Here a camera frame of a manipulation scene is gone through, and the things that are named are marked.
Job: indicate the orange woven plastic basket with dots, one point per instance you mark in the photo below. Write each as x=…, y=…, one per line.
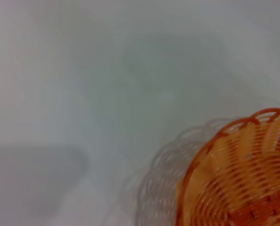
x=243, y=179

